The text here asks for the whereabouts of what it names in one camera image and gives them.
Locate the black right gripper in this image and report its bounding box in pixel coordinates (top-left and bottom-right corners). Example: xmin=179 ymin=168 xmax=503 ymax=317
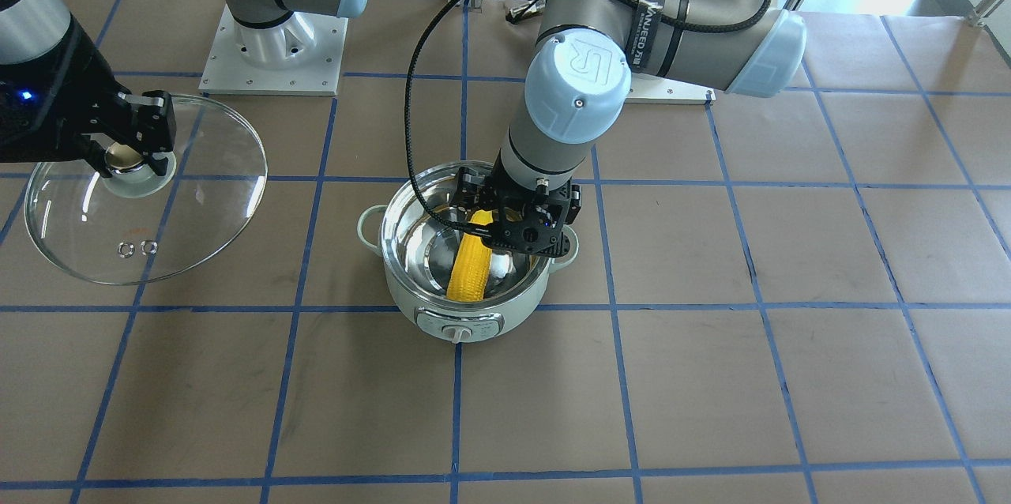
xmin=1 ymin=19 xmax=176 ymax=178

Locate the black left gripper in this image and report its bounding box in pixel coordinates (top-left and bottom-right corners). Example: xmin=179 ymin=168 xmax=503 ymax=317
xmin=450 ymin=164 xmax=582 ymax=258

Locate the yellow corn cob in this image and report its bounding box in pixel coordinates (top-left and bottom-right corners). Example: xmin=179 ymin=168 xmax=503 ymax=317
xmin=445 ymin=233 xmax=494 ymax=303

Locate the glass pot lid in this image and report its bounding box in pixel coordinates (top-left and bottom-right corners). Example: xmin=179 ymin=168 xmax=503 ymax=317
xmin=24 ymin=94 xmax=268 ymax=285

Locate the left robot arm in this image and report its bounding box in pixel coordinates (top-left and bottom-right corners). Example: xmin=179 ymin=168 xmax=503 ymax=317
xmin=443 ymin=0 xmax=806 ymax=257

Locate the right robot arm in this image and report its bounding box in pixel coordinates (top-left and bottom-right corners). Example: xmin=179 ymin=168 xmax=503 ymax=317
xmin=1 ymin=0 xmax=367 ymax=178

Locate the mint green electric pot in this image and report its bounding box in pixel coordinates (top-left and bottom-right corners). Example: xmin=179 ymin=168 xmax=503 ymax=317
xmin=356 ymin=183 xmax=579 ymax=344

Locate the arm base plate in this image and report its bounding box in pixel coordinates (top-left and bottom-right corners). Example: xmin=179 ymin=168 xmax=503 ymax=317
xmin=625 ymin=74 xmax=716 ymax=105
xmin=198 ymin=9 xmax=349 ymax=97

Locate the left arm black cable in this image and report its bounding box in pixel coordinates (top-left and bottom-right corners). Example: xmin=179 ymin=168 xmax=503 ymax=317
xmin=405 ymin=0 xmax=771 ymax=235

